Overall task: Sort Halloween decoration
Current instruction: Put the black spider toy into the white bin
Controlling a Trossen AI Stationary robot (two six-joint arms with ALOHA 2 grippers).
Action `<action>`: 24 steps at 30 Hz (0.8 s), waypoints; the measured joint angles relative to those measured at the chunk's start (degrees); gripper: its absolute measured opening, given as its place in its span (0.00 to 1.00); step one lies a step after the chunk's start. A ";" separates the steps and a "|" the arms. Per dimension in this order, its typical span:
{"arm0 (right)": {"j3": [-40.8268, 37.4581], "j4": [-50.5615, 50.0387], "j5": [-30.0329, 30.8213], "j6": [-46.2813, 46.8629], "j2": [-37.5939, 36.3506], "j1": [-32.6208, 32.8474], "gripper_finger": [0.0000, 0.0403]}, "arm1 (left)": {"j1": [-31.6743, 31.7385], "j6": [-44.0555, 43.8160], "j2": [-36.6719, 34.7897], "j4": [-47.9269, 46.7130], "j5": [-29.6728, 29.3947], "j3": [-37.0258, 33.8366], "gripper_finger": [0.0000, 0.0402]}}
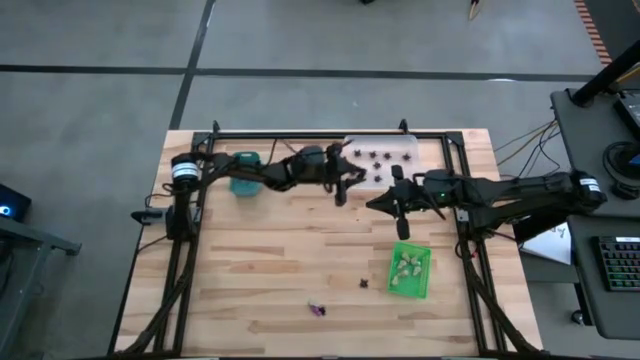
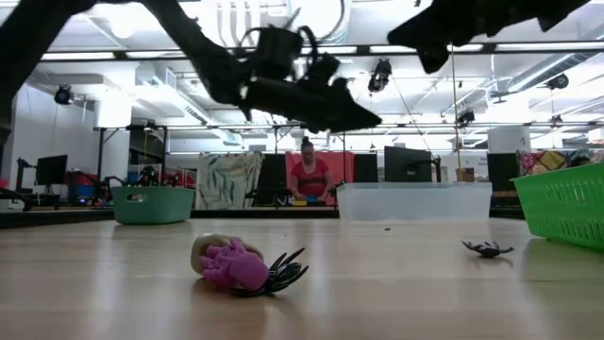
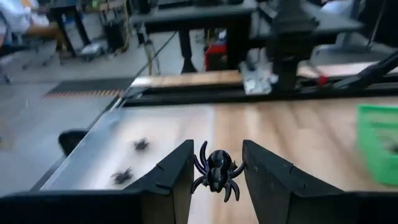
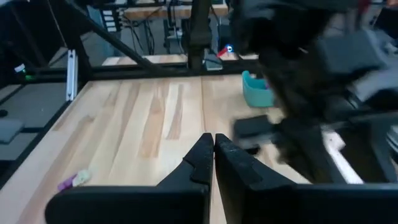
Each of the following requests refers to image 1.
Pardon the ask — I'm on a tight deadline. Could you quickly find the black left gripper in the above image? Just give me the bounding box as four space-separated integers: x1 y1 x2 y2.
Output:
294 143 369 194

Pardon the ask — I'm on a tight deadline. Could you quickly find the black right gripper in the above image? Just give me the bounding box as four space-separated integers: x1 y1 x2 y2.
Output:
366 164 464 220

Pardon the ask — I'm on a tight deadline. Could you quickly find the clear plastic bin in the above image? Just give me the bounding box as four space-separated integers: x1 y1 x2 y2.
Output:
343 133 423 191

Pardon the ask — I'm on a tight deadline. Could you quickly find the green plastic basket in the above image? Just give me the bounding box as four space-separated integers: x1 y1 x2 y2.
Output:
386 241 433 300

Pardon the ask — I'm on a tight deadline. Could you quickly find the teal plastic bin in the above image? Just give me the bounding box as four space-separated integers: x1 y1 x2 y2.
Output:
228 150 262 197

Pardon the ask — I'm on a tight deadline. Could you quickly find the black desk support bar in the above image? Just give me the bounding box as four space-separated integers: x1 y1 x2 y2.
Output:
513 214 571 245

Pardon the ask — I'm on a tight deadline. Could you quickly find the white paper sheet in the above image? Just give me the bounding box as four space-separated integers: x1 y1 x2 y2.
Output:
518 222 573 266

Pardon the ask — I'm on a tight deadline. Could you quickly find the grey workstation desk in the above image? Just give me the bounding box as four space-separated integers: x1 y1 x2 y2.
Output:
567 214 640 341
549 87 640 219

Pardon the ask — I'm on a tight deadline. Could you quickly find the black round device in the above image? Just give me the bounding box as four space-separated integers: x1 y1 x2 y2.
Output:
602 141 640 201

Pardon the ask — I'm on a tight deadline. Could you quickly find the blue backlit keyboard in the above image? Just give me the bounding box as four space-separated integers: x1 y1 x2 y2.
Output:
592 234 640 294

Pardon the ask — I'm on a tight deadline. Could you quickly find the black diagonal pole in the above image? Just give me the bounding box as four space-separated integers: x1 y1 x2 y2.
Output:
569 38 640 107

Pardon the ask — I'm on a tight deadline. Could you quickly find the dark laptop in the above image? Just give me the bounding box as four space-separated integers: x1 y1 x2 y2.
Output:
613 92 640 141

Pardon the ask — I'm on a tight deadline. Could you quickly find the orange striped floor mat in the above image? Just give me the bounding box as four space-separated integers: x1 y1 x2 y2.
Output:
573 0 614 68

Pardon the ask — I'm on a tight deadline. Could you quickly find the black box with blue light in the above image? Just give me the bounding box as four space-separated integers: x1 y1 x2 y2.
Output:
0 182 33 224

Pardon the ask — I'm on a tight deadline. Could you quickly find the grey metal bench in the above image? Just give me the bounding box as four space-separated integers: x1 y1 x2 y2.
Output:
0 214 84 360

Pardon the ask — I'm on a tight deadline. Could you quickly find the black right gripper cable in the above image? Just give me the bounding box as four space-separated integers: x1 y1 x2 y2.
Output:
419 192 448 221

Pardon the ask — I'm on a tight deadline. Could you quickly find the black aluminium table frame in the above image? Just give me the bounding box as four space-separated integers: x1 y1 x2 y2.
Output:
107 118 544 360

